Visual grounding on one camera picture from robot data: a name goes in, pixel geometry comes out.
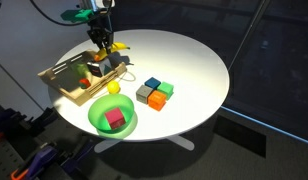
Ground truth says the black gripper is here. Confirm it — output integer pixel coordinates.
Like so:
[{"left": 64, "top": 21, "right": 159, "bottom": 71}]
[{"left": 86, "top": 14, "right": 114, "bottom": 55}]

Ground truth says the yellow banana plush toy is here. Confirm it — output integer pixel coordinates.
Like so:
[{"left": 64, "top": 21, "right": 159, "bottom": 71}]
[{"left": 93, "top": 42, "right": 131, "bottom": 62}]

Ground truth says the lime green block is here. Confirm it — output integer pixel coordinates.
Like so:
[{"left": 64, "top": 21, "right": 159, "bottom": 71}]
[{"left": 69, "top": 62, "right": 90, "bottom": 79}]

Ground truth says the small red toy fruit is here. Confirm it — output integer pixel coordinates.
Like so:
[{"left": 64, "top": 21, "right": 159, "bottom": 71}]
[{"left": 78, "top": 78, "right": 92, "bottom": 90}]

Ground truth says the blue block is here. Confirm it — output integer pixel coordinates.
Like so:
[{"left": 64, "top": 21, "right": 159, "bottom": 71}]
[{"left": 144, "top": 77, "right": 162, "bottom": 91}]

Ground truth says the grey block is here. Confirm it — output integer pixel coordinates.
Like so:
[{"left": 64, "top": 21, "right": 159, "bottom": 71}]
[{"left": 135, "top": 84, "right": 154, "bottom": 105}]

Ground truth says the orange block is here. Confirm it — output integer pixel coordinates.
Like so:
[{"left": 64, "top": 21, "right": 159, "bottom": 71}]
[{"left": 147, "top": 90, "right": 168, "bottom": 112}]

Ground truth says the black white patterned cube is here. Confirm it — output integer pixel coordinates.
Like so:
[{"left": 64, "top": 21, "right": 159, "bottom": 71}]
[{"left": 86, "top": 57, "right": 113, "bottom": 79}]

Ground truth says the yellow ball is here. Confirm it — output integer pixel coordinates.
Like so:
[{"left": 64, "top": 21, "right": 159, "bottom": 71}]
[{"left": 106, "top": 80, "right": 121, "bottom": 95}]

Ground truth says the wooden tray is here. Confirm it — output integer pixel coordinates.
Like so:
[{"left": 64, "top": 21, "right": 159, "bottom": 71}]
[{"left": 37, "top": 49, "right": 128, "bottom": 107}]

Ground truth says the translucent green bowl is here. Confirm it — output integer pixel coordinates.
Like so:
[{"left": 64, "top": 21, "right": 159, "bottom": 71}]
[{"left": 87, "top": 93, "right": 136, "bottom": 133}]

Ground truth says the magenta cube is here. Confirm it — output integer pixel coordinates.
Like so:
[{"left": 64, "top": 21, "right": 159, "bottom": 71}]
[{"left": 104, "top": 107, "right": 127, "bottom": 131}]

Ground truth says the black clamp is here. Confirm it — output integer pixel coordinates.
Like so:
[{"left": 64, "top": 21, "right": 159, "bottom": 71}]
[{"left": 26, "top": 107, "right": 60, "bottom": 135}]

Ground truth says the white table base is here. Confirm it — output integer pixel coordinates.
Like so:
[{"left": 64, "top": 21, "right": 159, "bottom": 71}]
[{"left": 93, "top": 134, "right": 196, "bottom": 154}]

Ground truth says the purple clamp orange tip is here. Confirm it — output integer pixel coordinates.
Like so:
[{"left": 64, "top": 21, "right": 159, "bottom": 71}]
[{"left": 10, "top": 145, "right": 59, "bottom": 180}]

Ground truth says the black perforated mounting board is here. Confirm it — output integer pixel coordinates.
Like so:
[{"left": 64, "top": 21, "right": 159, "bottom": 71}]
[{"left": 0, "top": 139, "right": 30, "bottom": 180}]

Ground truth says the black floor hatch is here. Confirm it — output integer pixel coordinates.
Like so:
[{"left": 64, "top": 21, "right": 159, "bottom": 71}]
[{"left": 215, "top": 114, "right": 267, "bottom": 158}]

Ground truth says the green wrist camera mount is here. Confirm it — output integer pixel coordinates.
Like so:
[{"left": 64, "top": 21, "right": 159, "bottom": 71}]
[{"left": 60, "top": 8, "right": 95, "bottom": 24}]

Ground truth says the metal window frame post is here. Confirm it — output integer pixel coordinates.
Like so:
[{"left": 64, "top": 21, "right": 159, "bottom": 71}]
[{"left": 227, "top": 0, "right": 272, "bottom": 72}]

